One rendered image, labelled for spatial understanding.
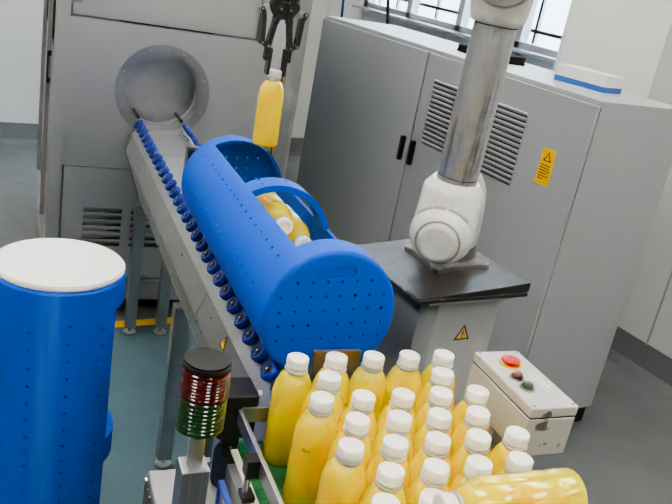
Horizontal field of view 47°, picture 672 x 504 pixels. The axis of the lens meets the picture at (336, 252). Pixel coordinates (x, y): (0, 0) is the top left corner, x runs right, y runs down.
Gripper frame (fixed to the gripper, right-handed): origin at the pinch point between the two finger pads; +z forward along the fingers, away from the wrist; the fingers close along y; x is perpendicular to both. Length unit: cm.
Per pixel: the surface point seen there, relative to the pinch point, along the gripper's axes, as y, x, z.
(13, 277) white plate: 63, 47, 44
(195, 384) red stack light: 43, 122, 24
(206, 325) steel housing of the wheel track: 18, 34, 62
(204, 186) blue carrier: 18.2, 12.7, 32.2
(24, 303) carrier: 61, 50, 48
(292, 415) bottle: 18, 97, 46
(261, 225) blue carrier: 15, 53, 28
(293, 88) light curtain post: -28, -65, 17
